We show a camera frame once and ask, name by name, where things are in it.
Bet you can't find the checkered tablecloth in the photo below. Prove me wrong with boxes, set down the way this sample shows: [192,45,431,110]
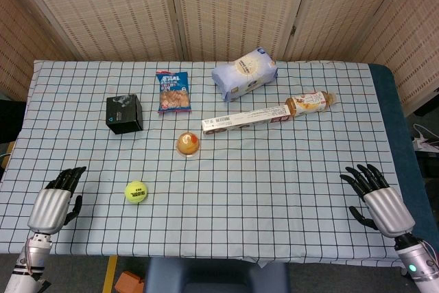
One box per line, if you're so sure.
[0,59,409,268]

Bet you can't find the black cardboard box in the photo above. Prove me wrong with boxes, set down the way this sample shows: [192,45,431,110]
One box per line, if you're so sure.
[106,93,144,135]

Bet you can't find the blue padded table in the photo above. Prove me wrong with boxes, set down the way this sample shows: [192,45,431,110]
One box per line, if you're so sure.
[368,62,433,239]

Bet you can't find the white power strip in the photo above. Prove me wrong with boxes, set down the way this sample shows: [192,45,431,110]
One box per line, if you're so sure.
[411,124,439,152]

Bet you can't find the tea bottle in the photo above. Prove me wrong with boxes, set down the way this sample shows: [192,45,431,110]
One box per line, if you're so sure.
[285,91,336,118]

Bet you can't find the blue snack bag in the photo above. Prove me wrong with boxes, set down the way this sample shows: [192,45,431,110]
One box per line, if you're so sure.
[155,70,193,114]

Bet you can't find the orange brick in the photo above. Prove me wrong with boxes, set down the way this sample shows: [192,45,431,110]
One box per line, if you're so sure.
[114,270,145,293]

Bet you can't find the light blue tissue pack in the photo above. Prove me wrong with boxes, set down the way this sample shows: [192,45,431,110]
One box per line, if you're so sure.
[211,48,278,102]

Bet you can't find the yellow tennis ball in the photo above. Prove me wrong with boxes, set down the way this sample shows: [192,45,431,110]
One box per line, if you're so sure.
[124,180,149,205]

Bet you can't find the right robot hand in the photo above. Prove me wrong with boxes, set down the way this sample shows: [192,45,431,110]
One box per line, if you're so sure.
[340,163,416,238]

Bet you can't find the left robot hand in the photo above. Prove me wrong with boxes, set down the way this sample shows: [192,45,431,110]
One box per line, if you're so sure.
[27,166,87,235]

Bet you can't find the long white wrap box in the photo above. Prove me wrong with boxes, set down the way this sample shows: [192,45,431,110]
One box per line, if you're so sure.
[201,106,293,138]

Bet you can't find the woven folding screen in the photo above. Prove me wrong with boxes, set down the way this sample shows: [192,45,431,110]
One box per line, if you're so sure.
[0,0,439,115]

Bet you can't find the orange jelly cup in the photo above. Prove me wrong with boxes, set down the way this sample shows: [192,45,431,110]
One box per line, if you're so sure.
[176,130,201,160]

